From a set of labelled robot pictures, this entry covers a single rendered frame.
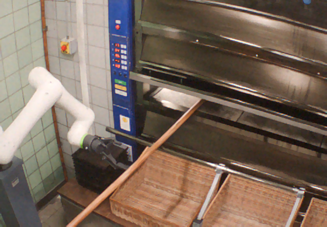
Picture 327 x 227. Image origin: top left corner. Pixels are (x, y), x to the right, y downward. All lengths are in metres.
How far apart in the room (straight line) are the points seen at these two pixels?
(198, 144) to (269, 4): 1.04
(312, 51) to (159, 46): 0.94
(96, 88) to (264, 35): 1.30
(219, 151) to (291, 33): 0.92
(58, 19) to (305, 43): 1.73
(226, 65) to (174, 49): 0.32
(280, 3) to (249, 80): 0.50
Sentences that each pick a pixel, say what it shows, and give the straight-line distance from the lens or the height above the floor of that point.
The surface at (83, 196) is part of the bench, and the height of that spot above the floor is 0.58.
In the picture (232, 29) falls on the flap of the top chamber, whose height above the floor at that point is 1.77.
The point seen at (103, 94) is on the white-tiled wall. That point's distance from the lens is 2.84.
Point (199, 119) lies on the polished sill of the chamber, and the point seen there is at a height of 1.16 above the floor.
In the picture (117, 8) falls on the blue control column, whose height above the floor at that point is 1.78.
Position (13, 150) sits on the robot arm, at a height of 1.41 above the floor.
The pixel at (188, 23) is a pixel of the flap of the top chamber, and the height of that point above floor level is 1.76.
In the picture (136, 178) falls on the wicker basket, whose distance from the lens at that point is 2.78.
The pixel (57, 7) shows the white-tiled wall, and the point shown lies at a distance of 2.87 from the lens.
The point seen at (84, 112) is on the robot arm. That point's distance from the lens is 2.27.
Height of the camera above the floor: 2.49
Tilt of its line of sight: 31 degrees down
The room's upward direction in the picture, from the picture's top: straight up
